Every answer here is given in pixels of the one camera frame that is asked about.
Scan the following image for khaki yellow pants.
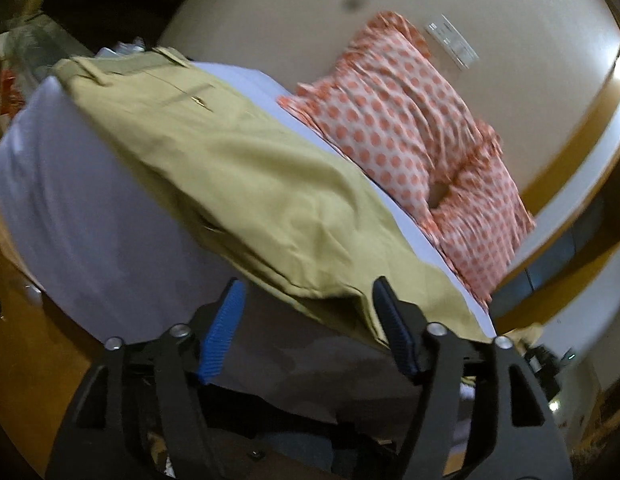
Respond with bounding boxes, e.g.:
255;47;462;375
52;48;487;345

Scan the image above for polka dot pillow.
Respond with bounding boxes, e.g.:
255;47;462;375
278;11;496;230
432;136;534;306

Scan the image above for white bed sheet mattress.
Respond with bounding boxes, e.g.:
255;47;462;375
0;58;499;411

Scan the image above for polka dot pillow far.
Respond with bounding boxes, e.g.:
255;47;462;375
432;136;534;306

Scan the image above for polka dot pillow near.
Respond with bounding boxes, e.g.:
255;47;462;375
278;11;496;230

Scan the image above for white wall switch plate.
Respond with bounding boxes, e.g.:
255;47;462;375
425;14;479;70

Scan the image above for wooden bedside furniture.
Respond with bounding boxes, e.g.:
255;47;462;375
0;255;100;474

